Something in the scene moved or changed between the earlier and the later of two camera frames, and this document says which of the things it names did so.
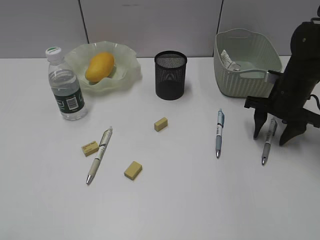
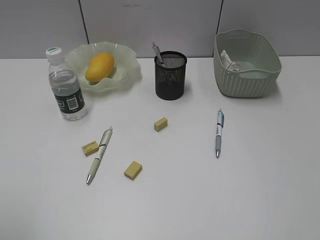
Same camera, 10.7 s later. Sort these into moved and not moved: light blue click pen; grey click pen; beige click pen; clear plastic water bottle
Moved: grey click pen
Not moved: beige click pen; light blue click pen; clear plastic water bottle
